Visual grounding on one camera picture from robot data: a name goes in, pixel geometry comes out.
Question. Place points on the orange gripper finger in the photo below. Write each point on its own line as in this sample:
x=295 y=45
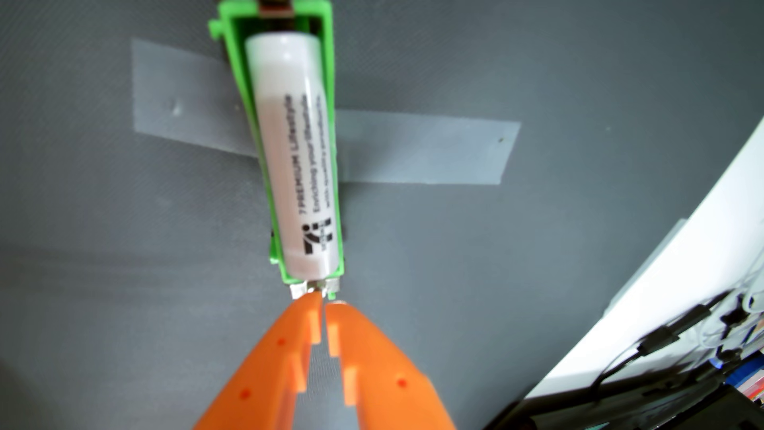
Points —
x=268 y=382
x=394 y=388

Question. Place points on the white cylindrical battery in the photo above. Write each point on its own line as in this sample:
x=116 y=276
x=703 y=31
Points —
x=292 y=149

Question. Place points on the green battery holder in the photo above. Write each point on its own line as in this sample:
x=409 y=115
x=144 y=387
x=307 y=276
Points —
x=236 y=36

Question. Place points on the dark grey mat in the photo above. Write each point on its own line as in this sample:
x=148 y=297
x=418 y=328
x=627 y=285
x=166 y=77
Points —
x=119 y=269

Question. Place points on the grey tape strip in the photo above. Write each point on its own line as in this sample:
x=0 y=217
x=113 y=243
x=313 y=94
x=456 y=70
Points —
x=418 y=149

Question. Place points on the black Dell laptop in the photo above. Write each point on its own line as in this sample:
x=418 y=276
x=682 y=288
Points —
x=686 y=412

